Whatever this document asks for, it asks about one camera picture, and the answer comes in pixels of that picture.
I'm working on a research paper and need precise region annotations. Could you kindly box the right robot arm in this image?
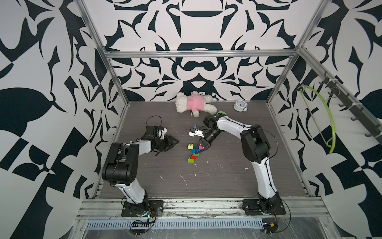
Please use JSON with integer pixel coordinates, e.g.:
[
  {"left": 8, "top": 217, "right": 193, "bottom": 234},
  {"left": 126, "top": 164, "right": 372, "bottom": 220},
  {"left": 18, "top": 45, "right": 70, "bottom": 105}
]
[{"left": 197, "top": 112, "right": 281, "bottom": 211}]

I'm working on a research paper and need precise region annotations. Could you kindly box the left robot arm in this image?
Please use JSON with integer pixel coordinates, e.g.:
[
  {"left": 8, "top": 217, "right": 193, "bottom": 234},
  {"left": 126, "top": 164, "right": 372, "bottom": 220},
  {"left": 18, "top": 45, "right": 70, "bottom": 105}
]
[{"left": 101, "top": 135, "right": 179, "bottom": 213}]

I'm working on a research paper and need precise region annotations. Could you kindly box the white teddy bear pink shirt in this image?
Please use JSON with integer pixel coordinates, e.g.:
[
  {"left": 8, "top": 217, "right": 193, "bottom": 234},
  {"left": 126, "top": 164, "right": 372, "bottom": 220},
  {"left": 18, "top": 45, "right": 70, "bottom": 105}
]
[{"left": 175, "top": 91, "right": 217, "bottom": 118}]

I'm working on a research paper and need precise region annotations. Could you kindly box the white alarm clock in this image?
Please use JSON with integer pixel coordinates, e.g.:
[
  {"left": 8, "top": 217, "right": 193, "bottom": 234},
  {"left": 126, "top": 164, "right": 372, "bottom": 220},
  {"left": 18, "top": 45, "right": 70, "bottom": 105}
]
[{"left": 233, "top": 100, "right": 248, "bottom": 112}]

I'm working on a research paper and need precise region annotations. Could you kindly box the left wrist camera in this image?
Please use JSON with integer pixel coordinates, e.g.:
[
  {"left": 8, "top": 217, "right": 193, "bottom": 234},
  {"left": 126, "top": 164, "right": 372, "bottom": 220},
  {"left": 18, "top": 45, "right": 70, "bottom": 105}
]
[{"left": 142, "top": 125, "right": 167, "bottom": 140}]

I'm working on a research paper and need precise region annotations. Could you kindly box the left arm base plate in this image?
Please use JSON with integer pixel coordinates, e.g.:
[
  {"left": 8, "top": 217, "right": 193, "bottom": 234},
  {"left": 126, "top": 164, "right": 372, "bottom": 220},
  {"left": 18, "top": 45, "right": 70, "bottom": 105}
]
[{"left": 121, "top": 200, "right": 164, "bottom": 218}]

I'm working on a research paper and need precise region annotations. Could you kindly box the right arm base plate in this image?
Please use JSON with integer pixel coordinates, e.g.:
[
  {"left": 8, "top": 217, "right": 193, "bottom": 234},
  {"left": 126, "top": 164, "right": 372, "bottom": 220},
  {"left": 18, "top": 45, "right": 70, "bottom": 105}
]
[{"left": 242, "top": 195, "right": 286, "bottom": 216}]

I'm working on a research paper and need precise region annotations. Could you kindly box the aluminium frame rail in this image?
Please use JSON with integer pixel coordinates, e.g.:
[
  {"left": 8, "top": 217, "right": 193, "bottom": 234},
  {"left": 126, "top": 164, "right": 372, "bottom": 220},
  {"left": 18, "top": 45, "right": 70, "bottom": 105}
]
[{"left": 104, "top": 49, "right": 296, "bottom": 59}]

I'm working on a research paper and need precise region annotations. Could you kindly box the black wall hook rail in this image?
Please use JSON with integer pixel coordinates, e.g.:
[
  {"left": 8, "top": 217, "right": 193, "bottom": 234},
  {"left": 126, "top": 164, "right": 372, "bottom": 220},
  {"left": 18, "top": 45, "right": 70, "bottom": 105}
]
[{"left": 320, "top": 71, "right": 382, "bottom": 144}]

